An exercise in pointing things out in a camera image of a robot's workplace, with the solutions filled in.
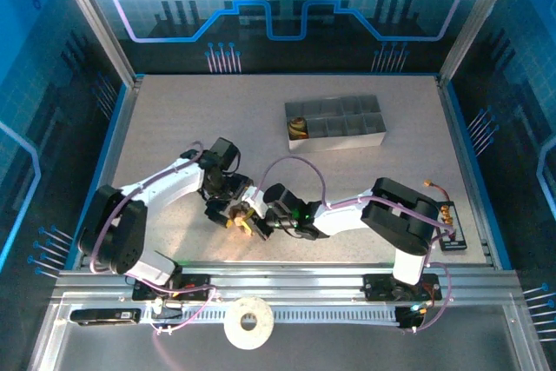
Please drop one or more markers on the aluminium table side rail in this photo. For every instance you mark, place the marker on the aluminium table side rail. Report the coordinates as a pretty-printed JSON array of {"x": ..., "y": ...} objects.
[
  {"x": 115, "y": 141},
  {"x": 459, "y": 141}
]

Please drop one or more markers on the aluminium crossbar rail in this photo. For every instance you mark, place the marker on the aluminium crossbar rail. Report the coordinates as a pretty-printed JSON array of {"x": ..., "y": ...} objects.
[{"x": 282, "y": 284}]

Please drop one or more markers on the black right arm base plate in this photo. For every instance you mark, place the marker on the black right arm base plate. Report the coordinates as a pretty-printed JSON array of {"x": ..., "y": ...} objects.
[{"x": 378, "y": 288}]

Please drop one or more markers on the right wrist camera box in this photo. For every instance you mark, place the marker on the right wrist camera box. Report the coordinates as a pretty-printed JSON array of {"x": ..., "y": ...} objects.
[{"x": 256, "y": 201}]

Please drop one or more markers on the black power distribution board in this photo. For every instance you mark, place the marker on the black power distribution board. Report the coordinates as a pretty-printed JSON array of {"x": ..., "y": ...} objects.
[{"x": 456, "y": 240}]

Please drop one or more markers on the flat black device with label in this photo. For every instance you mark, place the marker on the flat black device with label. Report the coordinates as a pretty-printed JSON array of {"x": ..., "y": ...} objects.
[{"x": 104, "y": 317}]

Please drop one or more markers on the aluminium frame post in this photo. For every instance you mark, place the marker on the aluminium frame post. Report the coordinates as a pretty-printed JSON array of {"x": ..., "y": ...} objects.
[
  {"x": 480, "y": 19},
  {"x": 97, "y": 19}
]

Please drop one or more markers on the white tape roll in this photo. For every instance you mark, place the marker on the white tape roll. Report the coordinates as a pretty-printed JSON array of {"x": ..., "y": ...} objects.
[{"x": 234, "y": 327}]

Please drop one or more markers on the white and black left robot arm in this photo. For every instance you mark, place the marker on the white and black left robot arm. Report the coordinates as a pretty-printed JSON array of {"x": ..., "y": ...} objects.
[{"x": 174, "y": 180}]

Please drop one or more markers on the black controller box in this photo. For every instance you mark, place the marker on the black controller box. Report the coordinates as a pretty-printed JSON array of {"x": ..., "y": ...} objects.
[{"x": 408, "y": 321}]

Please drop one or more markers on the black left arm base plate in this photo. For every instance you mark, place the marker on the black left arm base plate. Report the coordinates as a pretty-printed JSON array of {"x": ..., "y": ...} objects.
[{"x": 197, "y": 288}]

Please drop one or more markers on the grey compartment organizer tray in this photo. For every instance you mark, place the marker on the grey compartment organizer tray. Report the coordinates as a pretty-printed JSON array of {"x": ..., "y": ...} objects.
[{"x": 347, "y": 143}]

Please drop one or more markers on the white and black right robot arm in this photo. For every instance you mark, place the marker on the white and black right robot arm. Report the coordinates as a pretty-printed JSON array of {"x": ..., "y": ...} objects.
[{"x": 343, "y": 219}]

